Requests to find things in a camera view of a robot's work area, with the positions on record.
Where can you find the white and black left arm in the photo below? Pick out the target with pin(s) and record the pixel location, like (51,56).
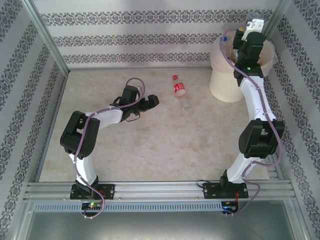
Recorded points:
(110,116)

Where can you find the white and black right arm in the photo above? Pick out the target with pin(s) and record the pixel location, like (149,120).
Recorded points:
(255,100)

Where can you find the translucent plastic bin liner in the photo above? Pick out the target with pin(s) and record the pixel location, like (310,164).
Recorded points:
(217,63)

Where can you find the white ribbed plastic bin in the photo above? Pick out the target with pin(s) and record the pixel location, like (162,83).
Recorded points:
(225,87)

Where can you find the small clear plastic scrap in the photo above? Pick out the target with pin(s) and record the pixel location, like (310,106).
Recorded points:
(185,106)

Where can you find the red cap cola bottle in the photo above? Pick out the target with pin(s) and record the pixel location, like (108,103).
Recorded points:
(178,87)

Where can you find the grey metal panel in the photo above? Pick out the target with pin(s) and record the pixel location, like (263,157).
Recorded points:
(160,227)

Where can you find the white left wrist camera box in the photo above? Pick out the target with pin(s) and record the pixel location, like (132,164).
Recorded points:
(140,88)

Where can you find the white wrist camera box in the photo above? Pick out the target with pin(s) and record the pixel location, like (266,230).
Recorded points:
(140,88)
(255,25)

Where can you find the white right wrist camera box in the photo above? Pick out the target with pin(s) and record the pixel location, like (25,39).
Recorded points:
(255,25)

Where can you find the aluminium frame post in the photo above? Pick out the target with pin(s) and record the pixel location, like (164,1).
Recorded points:
(46,35)
(276,17)

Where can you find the aluminium mounting rail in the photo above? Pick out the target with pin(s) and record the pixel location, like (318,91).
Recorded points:
(160,190)

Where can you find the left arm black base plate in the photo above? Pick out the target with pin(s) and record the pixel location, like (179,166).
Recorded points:
(107,191)

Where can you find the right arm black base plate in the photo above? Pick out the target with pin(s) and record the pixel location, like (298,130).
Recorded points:
(212,191)

